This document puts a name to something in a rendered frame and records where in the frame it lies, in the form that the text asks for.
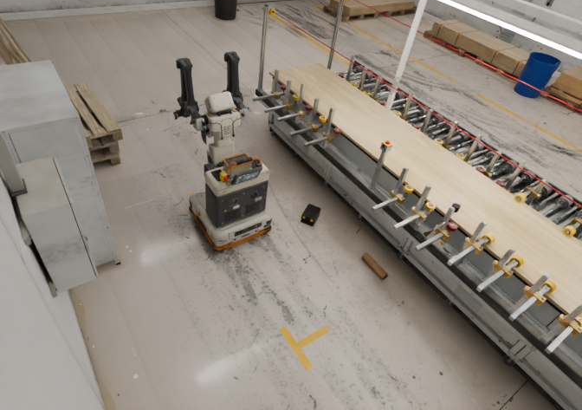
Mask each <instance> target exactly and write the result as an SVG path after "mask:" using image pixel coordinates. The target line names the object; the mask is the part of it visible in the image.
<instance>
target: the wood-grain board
mask: <svg viewBox="0 0 582 410"><path fill-rule="evenodd" d="M287 80H290V81H291V87H290V91H291V92H292V93H293V94H298V95H300V90H301V84H302V83H305V84H306V86H305V92H304V97H303V101H304V102H305V103H306V104H307V105H312V106H314V99H315V98H318V99H319V104H318V109H317V113H318V114H319V115H320V116H322V115H323V116H326V118H327V119H328V115H329V111H330V107H334V108H335V110H334V115H333V121H332V125H333V126H334V127H338V128H340V129H341V132H342V133H343V134H344V135H345V136H346V137H347V138H348V139H350V140H351V141H352V142H354V143H355V144H356V145H357V146H359V147H360V148H361V149H363V150H364V151H365V152H366V153H368V154H369V155H370V156H371V157H373V158H374V159H375V160H376V161H377V162H378V160H379V157H380V154H381V152H382V150H381V149H380V147H381V144H382V142H383V141H386V140H388V141H390V142H391V143H392V144H393V145H392V148H391V150H390V151H389V152H387V154H386V156H385V161H384V164H383V167H384V168H386V169H387V170H388V171H389V172H391V173H392V174H393V175H395V176H396V177H397V178H398V179H399V177H400V175H401V172H402V171H403V168H404V167H408V168H409V171H408V172H407V175H406V177H405V180H404V183H405V184H406V185H411V186H412V187H413V191H414V192H415V193H416V194H418V195H419V196H420V197H421V195H422V193H423V191H424V188H425V187H426V186H427V185H430V186H431V189H430V192H429V194H428V196H427V198H426V200H425V201H426V202H431V203H433V204H434V205H435V206H436V207H435V209H437V210H438V211H439V212H441V213H442V214H443V215H444V216H445V214H446V212H447V211H448V209H449V208H450V207H451V206H452V205H453V204H454V203H457V204H461V209H460V210H459V211H458V212H454V213H453V214H452V216H451V218H450V219H449V220H450V221H451V222H454V223H456V224H457V227H458V228H460V229H461V230H462V231H464V232H465V233H466V234H467V235H469V236H470V237H471V236H472V235H473V233H474V232H475V230H476V228H477V227H478V225H479V224H480V223H481V222H482V221H484V222H486V223H487V225H486V227H485V228H484V230H483V231H482V233H481V235H480V236H479V237H478V239H476V242H479V241H480V240H482V236H483V235H485V234H486V233H492V234H493V235H494V236H495V241H494V242H493V243H492V244H484V245H482V247H483V248H484V249H485V250H487V251H488V252H489V253H490V254H492V255H493V256H494V257H496V258H497V259H498V260H499V261H500V260H501V259H502V257H503V256H504V255H505V254H506V252H507V251H508V250H509V249H510V248H512V249H513V250H515V253H514V254H513V256H515V255H519V256H521V257H523V259H524V264H523V265H522V266H521V267H519V268H515V267H513V268H512V269H511V271H512V272H514V273H515V274H516V275H517V276H519V277H520V278H521V279H522V280H524V281H525V282H526V283H528V284H529V285H530V286H531V287H532V286H533V285H534V284H535V283H536V282H537V281H538V280H539V279H540V278H541V277H542V276H543V275H544V274H545V273H547V274H548V275H549V276H550V277H549V278H548V280H552V281H554V282H555V283H556V285H557V288H556V290H554V291H553V292H552V293H546V294H544V295H543V296H544V297H545V298H546V299H547V300H548V301H549V302H551V303H552V304H553V305H554V306H556V307H557V308H558V309H560V310H561V311H562V312H563V313H565V314H566V315H567V316H568V315H569V314H570V313H571V312H573V311H574V310H575V309H576V308H577V307H578V306H579V305H580V304H581V303H582V242H581V241H579V240H578V239H577V238H575V237H574V236H571V237H567V236H565V235H564V234H563V233H562V230H563V229H562V228H560V227H559V226H557V225H556V224H555V223H554V222H552V221H551V220H549V219H548V218H546V217H544V216H543V215H541V214H540V213H539V212H537V211H536V210H535V209H533V208H532V207H530V206H529V205H527V204H525V203H524V202H521V203H517V202H516V201H515V200H514V195H513V194H511V193H510V192H508V191H506V190H505V189H504V188H502V187H501V186H499V185H497V184H496V183H495V182H494V181H492V180H491V179H489V178H488V177H486V176H485V175H483V174H482V173H480V172H478V171H477V170H476V169H475V168H473V167H472V166H470V165H469V164H467V163H466V162H464V161H463V160H461V159H459V158H458V157H456V156H455V155H454V154H453V153H451V152H450V151H448V150H447V149H445V148H444V147H442V146H440V145H439V144H438V143H436V142H435V141H434V140H432V139H431V138H429V137H428V136H426V135H425V134H423V133H422V132H420V131H419V130H417V129H416V128H414V127H413V126H412V125H410V124H409V123H407V122H406V121H405V120H403V119H401V118H400V117H398V116H397V115H395V114H394V113H393V112H391V111H390V110H388V109H387V108H385V107H384V106H382V105H381V104H379V103H378V102H376V101H375V100H374V99H372V98H371V97H370V96H368V95H367V94H365V93H363V92H362V91H360V90H359V89H357V88H356V87H354V86H353V85H352V84H351V83H349V82H348V81H346V80H344V79H343V78H341V77H340V76H338V75H337V74H335V73H334V72H333V71H332V70H330V69H329V68H327V67H325V66H324V65H322V64H321V63H315V64H309V65H305V66H299V67H294V68H285V69H280V70H279V76H278V82H280V83H281V84H282V85H287ZM513 256H511V257H510V258H509V260H508V261H507V262H506V264H505V265H506V266H507V265H508V264H509V263H510V259H511V258H512V257H513Z"/></svg>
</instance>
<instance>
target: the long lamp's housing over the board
mask: <svg viewBox="0 0 582 410"><path fill-rule="evenodd" d="M449 1H451V2H453V3H457V4H459V5H461V6H463V7H466V8H468V9H471V10H474V11H476V12H479V13H481V14H483V15H485V16H489V17H492V18H494V19H495V20H498V21H500V22H503V23H506V24H508V25H511V26H513V27H515V28H517V29H521V30H524V31H526V32H527V33H530V34H532V35H535V36H538V37H540V38H543V39H545V40H548V41H549V42H553V43H556V44H558V45H560V46H562V47H564V48H567V49H570V50H572V51H575V52H577V53H580V54H581V55H582V38H580V37H578V36H575V35H572V34H569V33H567V32H565V31H562V30H560V29H556V28H554V27H551V26H549V25H546V24H544V23H540V22H538V21H533V22H532V20H533V19H531V18H528V17H525V16H522V15H520V14H517V13H514V12H513V11H510V10H506V9H503V8H502V7H499V6H496V5H494V4H491V3H488V2H485V1H483V0H449Z"/></svg>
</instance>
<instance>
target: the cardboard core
mask: <svg viewBox="0 0 582 410"><path fill-rule="evenodd" d="M362 259H363V260H364V261H365V262H366V263H367V264H368V265H369V266H370V267H371V268H372V269H373V270H374V271H375V272H376V273H377V274H378V276H379V277H380V278H381V279H382V280H384V279H386V278H387V277H388V273H387V272H386V271H385V270H384V269H383V268H382V267H381V266H380V265H379V264H378V263H377V262H376V261H375V260H374V259H373V258H372V257H371V256H370V255H369V254H368V253H367V252H366V253H365V254H364V255H363V256H362Z"/></svg>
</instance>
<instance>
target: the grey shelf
mask: <svg viewBox="0 0 582 410"><path fill-rule="evenodd" d="M78 123H79V124H78ZM0 131H1V133H2V136H3V138H4V140H5V143H6V145H7V147H8V148H9V151H10V154H11V156H12V159H13V160H14V162H15V164H20V163H23V162H27V161H31V160H35V159H42V158H46V157H50V156H51V157H52V159H53V157H54V156H55V157H56V160H57V162H58V165H59V167H60V169H61V173H62V176H63V178H64V180H65V182H66V185H67V187H68V191H69V193H70V196H71V198H72V200H73V202H74V207H75V210H76V212H77V215H78V218H79V220H80V222H81V227H82V230H83V232H84V235H85V237H87V244H88V247H89V250H90V252H91V255H92V258H93V260H94V264H95V267H96V266H99V265H102V264H105V263H108V262H110V261H113V260H115V263H116V265H118V264H120V260H119V257H118V253H117V250H116V247H115V243H114V240H113V234H112V232H111V228H110V224H109V222H108V218H107V213H106V209H105V206H104V203H103V199H102V197H101V193H100V188H99V184H98V181H97V178H96V174H95V171H94V165H93V162H92V159H91V156H90V152H89V149H88V146H87V140H86V137H85V134H84V131H83V127H82V124H81V118H80V116H79V114H78V113H77V111H76V109H75V107H74V104H73V102H72V101H71V100H70V98H69V96H68V93H67V91H66V89H65V88H64V86H63V84H62V82H61V79H60V77H59V75H58V74H57V72H56V70H55V67H54V65H53V63H52V61H51V60H46V61H39V62H25V63H18V64H10V65H3V66H0ZM18 156H19V157H18ZM85 158H86V159H85ZM89 164H90V165H89ZM91 168H92V169H91ZM102 210H103V211H102ZM109 233H110V234H109ZM109 235H110V236H109ZM113 258H114V259H113Z"/></svg>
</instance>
